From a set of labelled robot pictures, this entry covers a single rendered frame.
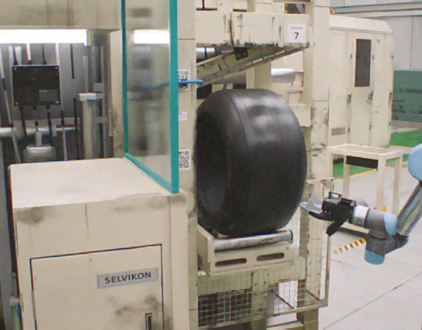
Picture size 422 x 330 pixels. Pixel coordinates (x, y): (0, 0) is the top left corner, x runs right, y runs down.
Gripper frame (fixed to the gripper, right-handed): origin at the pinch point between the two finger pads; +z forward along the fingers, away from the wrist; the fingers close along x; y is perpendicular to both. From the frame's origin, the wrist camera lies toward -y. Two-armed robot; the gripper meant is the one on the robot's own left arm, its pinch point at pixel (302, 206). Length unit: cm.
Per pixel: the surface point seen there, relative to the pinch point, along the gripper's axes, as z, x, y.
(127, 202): 13, 81, 51
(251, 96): 25.1, -9.2, 36.8
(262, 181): 10.5, 13.8, 16.5
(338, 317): 2, -81, -141
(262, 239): 12.0, 10.0, -12.7
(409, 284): -30, -153, -163
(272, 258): 8.3, 9.3, -21.8
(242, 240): 17.8, 15.9, -10.7
